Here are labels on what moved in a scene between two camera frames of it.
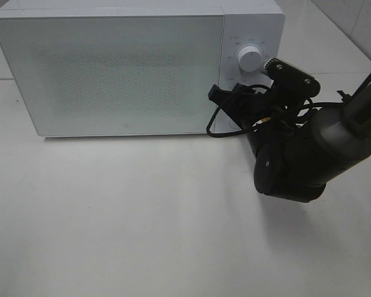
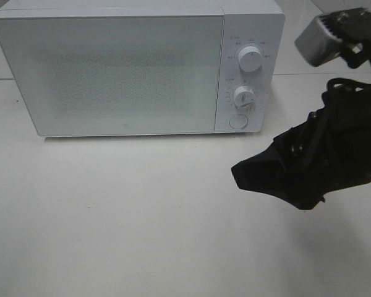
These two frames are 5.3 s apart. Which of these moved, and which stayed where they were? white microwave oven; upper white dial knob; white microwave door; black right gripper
Moved: black right gripper
Stayed: white microwave oven; white microwave door; upper white dial knob
